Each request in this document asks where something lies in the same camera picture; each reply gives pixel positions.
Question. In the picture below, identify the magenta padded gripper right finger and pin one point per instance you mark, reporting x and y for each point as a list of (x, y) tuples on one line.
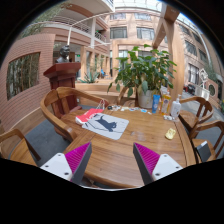
[(153, 166)]

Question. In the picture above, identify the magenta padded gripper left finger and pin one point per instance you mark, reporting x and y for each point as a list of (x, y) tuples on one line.
[(70, 166)]

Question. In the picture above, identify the yellow computer mouse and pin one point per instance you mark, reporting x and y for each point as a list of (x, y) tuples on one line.
[(170, 134)]

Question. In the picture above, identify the grey cat mouse pad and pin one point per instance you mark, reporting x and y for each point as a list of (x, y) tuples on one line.
[(106, 125)]

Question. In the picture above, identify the round wooden table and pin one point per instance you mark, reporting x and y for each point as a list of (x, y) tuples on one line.
[(112, 162)]

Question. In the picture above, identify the red booklet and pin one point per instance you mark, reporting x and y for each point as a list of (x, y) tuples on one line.
[(82, 119)]

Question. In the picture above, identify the wooden chair near left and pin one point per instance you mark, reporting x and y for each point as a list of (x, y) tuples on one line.
[(14, 146)]

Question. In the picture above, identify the wooden chair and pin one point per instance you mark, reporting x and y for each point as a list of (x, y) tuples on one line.
[(189, 119), (203, 149), (14, 146)]

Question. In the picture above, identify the wooden chair back right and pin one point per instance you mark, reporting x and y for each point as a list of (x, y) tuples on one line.
[(189, 119)]

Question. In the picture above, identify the wooden chair near right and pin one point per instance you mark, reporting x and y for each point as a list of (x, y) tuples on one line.
[(203, 149)]

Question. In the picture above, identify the white pump bottle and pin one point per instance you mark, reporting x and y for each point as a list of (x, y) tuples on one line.
[(175, 108)]

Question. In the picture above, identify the wooden armchair back left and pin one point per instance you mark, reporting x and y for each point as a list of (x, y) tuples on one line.
[(55, 108)]

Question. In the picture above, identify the white plant pot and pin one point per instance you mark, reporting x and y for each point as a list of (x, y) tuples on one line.
[(145, 99)]

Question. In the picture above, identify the blue tube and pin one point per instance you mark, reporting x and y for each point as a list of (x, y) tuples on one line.
[(155, 103)]

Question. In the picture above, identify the orange yellow bottle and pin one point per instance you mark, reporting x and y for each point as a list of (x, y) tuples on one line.
[(166, 98)]

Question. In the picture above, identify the white sculpture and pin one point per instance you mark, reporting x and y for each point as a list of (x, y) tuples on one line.
[(200, 89)]

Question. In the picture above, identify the green potted plant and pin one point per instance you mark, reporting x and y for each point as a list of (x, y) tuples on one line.
[(143, 73)]

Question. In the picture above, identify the dark bust statue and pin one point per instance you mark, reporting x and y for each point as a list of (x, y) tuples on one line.
[(64, 53)]

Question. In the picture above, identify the red wooden pedestal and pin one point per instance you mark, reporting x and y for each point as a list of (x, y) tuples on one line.
[(63, 75)]

